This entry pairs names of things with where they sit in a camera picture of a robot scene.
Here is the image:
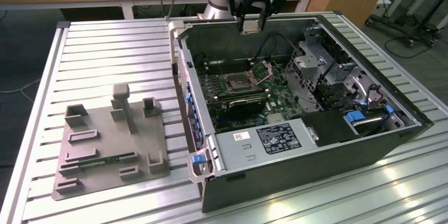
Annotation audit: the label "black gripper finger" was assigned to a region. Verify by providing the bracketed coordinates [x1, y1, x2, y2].
[225, 0, 251, 33]
[259, 0, 291, 30]

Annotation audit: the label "silver CPU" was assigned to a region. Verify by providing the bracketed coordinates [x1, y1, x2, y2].
[240, 19, 263, 35]

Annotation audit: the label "black RAM slot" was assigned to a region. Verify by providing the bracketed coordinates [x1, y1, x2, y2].
[207, 68, 255, 74]
[204, 62, 253, 68]
[203, 60, 252, 65]
[205, 66, 253, 71]

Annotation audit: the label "CPU socket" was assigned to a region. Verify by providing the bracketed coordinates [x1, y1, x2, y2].
[223, 73, 259, 94]

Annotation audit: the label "metal disk bay cage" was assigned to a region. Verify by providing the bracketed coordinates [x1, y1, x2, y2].
[287, 26, 355, 112]

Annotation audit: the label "metal socket cover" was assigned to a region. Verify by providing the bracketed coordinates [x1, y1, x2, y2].
[248, 60, 277, 84]

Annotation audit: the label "green motherboard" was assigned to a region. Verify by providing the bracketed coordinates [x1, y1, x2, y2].
[195, 58, 305, 134]

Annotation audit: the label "black wheeled equipment cart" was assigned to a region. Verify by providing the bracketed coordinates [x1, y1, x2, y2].
[365, 0, 448, 49]

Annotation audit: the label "black graphics card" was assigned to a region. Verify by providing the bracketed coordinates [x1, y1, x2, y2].
[223, 95, 268, 120]

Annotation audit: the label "silver chipset heat sink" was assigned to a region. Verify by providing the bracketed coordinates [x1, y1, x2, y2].
[268, 113, 287, 124]

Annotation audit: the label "blue disk carrier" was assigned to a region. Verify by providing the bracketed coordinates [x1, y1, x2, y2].
[344, 110, 367, 130]

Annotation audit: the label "black plastic shroud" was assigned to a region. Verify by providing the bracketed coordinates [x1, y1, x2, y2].
[300, 110, 361, 147]

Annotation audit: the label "grey power supply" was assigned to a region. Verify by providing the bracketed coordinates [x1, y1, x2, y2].
[213, 118, 319, 171]

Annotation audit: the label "black open PC case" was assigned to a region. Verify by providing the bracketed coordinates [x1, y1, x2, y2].
[167, 14, 435, 214]

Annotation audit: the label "green RAM stick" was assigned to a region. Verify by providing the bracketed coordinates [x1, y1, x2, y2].
[79, 156, 124, 168]

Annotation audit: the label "grey parts rack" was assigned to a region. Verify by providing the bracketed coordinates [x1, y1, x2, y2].
[51, 83, 172, 201]

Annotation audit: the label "black looped wire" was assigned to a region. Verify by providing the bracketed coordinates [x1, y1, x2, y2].
[253, 33, 299, 59]

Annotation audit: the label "black floor cable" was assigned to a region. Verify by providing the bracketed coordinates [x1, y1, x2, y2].
[384, 36, 433, 58]

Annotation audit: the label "coloured wire bundle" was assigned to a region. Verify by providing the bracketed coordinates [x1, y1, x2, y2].
[363, 84, 387, 110]

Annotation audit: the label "white floor cable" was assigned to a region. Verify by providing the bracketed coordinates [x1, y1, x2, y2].
[0, 78, 40, 102]

